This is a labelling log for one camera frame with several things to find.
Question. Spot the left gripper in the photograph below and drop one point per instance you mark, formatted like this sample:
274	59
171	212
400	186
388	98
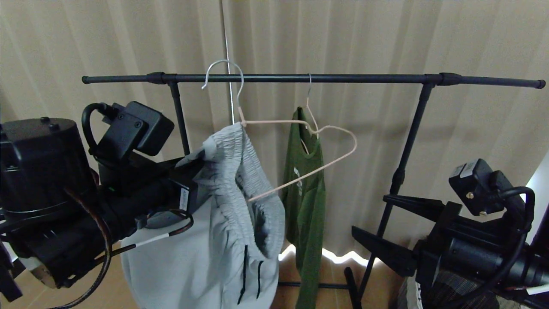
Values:
163	193

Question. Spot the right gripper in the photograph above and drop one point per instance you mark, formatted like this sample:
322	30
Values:
472	253

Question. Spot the green printed shirt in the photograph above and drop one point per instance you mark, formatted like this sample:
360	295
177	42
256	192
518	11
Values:
306	214

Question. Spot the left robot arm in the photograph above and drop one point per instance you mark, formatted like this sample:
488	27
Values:
38	163

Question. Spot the white laundry basket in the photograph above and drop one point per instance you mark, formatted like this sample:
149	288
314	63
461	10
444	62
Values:
446	296

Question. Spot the pink clothes hanger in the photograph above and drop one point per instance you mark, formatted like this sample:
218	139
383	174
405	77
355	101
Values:
308	96
274	122

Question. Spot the black clothes rack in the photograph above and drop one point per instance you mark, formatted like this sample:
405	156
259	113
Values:
343	78

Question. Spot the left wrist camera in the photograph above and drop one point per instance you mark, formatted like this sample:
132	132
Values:
137	126

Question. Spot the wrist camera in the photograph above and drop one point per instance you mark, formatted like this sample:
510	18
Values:
480	189
137	126

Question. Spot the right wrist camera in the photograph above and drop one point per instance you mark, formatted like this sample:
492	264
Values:
480	189

